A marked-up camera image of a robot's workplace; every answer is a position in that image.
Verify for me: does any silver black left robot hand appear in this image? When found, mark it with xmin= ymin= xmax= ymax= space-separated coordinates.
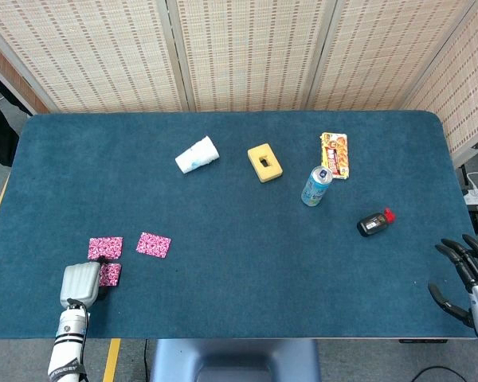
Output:
xmin=59 ymin=256 xmax=109 ymax=308

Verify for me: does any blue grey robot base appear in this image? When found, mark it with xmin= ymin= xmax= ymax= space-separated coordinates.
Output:
xmin=149 ymin=338 xmax=322 ymax=382

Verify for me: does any black bottle with red cap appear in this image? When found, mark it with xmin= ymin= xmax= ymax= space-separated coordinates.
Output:
xmin=356 ymin=207 xmax=397 ymax=238

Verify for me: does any white paper cup blue print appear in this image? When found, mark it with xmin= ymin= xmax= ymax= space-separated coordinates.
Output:
xmin=174 ymin=135 xmax=221 ymax=175

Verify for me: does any person in black clothes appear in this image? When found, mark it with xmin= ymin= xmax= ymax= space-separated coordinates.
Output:
xmin=0 ymin=65 xmax=32 ymax=168

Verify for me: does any light blue drink can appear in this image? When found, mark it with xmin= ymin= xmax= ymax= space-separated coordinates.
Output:
xmin=300 ymin=166 xmax=333 ymax=208

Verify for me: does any woven bamboo folding screen panel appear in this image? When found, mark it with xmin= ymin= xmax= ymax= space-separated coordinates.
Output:
xmin=166 ymin=0 xmax=338 ymax=113
xmin=401 ymin=0 xmax=478 ymax=168
xmin=305 ymin=0 xmax=478 ymax=112
xmin=0 ymin=0 xmax=190 ymax=115

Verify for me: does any yellow red snack box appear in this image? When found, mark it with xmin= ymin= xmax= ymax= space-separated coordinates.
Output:
xmin=320 ymin=132 xmax=351 ymax=180

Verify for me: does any brown backed folding screen panel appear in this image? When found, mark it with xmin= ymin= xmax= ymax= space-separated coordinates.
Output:
xmin=0 ymin=31 xmax=51 ymax=116

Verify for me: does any yellow sponge with hole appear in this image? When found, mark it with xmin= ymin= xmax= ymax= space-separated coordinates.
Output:
xmin=246 ymin=142 xmax=284 ymax=184

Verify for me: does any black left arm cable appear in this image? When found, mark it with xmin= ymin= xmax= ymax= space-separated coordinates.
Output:
xmin=66 ymin=298 xmax=90 ymax=382

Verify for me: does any black floor cable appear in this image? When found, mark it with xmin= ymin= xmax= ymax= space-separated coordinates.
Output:
xmin=412 ymin=364 xmax=478 ymax=382

